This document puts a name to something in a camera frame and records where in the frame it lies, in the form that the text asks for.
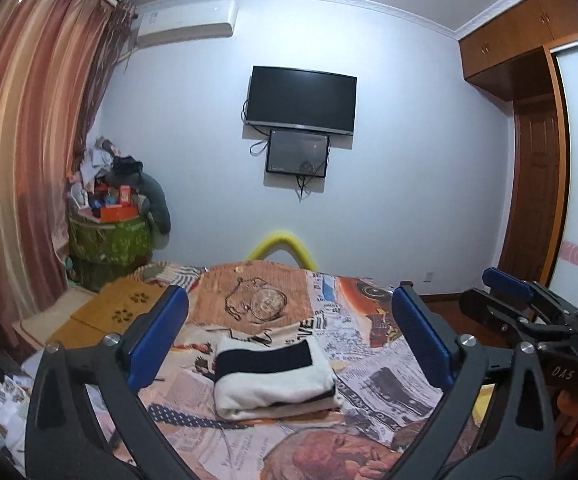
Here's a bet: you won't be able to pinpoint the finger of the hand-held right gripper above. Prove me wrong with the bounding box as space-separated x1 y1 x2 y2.
481 267 577 323
459 287 578 351

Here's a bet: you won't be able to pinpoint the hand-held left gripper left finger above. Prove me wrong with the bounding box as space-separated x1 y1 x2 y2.
25 284 200 480

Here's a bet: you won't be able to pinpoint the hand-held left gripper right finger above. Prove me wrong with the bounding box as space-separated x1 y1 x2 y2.
379 282 557 480

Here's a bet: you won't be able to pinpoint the white navy striped sweater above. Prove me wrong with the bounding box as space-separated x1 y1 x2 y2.
214 336 344 420

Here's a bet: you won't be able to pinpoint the yellow bamboo mat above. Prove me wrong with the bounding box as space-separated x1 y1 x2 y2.
46 280 170 348

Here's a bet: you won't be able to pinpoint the striped cloth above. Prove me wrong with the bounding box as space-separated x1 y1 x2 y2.
136 262 206 292

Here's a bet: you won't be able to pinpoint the green cloth covered table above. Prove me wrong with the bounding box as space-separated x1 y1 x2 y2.
68 210 154 291

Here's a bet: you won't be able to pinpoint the wooden door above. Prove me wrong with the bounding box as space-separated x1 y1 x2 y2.
499 97 564 286

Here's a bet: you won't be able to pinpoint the beige floor cushion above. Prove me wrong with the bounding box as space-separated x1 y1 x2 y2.
11 287 100 350

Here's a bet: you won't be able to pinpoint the printed bedsheet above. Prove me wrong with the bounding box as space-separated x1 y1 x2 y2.
89 260 500 480

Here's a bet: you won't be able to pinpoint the orange box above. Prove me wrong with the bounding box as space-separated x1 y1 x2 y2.
100 204 137 223

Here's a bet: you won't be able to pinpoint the grey plush toy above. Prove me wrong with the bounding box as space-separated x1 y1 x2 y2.
106 157 172 236

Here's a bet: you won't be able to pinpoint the yellow foam tube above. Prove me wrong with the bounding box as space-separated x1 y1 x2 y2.
246 231 317 271

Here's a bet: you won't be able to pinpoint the scattered printed papers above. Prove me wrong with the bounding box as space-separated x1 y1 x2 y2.
0 355 34 471

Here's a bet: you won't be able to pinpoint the cluttered pile of boxes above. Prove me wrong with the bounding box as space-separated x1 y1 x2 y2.
66 135 144 223

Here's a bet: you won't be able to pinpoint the striped brown curtain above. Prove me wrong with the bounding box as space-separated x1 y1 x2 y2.
0 0 137 356

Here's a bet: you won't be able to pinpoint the wooden overhead cabinet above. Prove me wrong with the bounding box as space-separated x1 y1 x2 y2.
459 0 578 103

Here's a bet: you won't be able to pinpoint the white air conditioner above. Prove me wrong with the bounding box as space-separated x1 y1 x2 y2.
136 2 240 46

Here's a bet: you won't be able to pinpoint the black monitor cable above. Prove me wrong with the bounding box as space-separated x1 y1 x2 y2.
295 159 330 202

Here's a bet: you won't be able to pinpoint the black television cable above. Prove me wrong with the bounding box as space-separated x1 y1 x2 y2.
241 100 270 158

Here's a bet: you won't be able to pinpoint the small black wall monitor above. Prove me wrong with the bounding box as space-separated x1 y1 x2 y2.
265 129 330 179

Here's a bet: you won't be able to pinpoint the black wall television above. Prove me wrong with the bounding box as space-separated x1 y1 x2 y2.
245 65 358 138

